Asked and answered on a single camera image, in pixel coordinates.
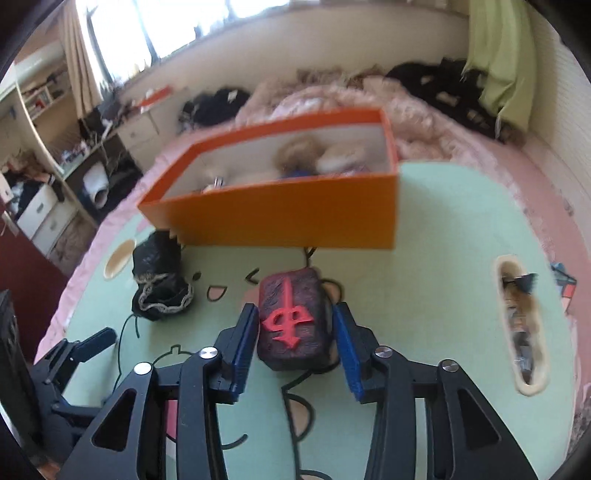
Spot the dark block red symbol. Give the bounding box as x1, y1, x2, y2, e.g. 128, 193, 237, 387
257, 267, 332, 371

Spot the beige left curtain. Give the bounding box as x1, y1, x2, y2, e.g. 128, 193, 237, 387
58, 0, 102, 119

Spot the black clothes pile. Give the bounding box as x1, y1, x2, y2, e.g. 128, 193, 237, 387
178, 87, 250, 129
385, 58, 501, 139

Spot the green hanging cloth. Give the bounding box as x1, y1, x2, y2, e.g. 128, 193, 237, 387
464, 0, 537, 132

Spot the black lace pouch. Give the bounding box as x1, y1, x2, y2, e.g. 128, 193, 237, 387
131, 230, 194, 321

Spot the black clothes pile right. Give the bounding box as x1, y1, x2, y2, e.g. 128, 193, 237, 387
385, 58, 501, 139

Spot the black clothes pile left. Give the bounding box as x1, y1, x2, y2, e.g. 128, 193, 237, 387
178, 87, 250, 129

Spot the brown fluffy pompom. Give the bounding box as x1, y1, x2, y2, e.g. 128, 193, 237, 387
273, 135, 325, 177

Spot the blue tin box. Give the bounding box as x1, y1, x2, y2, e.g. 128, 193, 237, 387
281, 170, 317, 179

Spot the smartphone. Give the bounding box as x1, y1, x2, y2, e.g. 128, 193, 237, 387
551, 262, 578, 314

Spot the pink crumpled blanket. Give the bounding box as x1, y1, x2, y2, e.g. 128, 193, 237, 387
234, 68, 468, 163

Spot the cream fluffy pompom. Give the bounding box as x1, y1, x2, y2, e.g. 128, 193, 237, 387
317, 143, 368, 175

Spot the orange cardboard box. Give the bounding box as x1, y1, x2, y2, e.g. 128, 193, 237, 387
138, 114, 399, 249

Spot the white drawer desk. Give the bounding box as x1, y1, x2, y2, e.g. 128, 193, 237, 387
63, 88, 190, 224

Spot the wall shelf unit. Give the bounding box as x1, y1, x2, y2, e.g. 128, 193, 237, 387
6, 40, 79, 158

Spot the black cable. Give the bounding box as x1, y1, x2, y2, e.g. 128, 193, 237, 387
115, 313, 143, 398

